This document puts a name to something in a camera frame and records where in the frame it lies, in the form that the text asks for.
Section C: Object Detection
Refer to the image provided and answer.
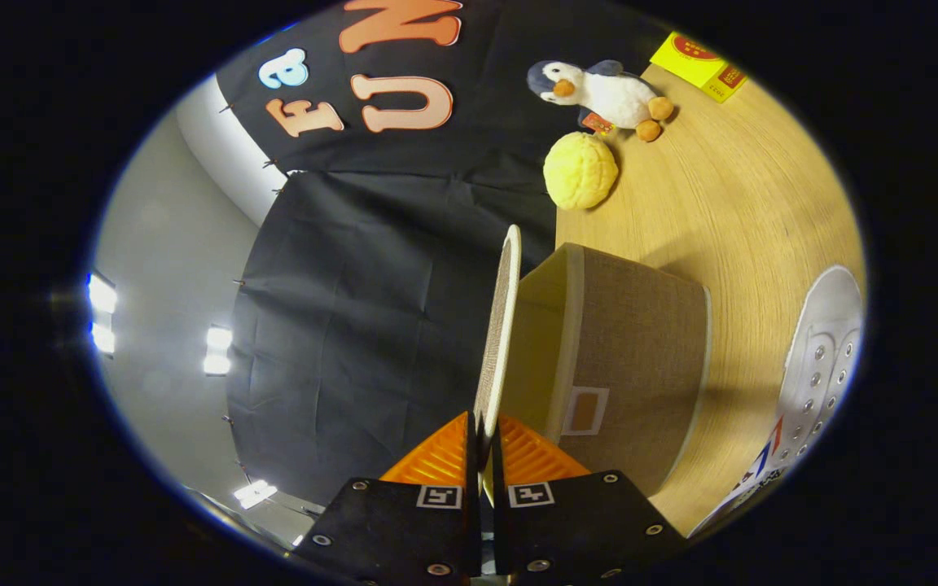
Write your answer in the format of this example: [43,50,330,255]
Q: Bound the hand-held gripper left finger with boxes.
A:
[294,411,482,583]

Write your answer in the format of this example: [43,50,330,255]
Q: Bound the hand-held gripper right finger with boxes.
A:
[489,415,686,583]

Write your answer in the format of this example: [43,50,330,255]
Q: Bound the beige fabric storage box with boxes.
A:
[473,225,712,499]

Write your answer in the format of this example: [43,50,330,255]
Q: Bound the white canvas shoe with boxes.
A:
[687,265,865,540]

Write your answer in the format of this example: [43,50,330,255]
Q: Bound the ceiling light panel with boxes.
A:
[86,273,120,356]
[203,326,234,377]
[233,480,278,510]

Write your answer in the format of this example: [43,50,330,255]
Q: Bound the yellow bun-shaped plush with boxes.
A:
[543,132,620,211]

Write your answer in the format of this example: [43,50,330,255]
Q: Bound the penguin plush toy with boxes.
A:
[526,59,676,143]

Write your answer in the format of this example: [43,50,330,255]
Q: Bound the yellow book with red circle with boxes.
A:
[650,31,748,104]

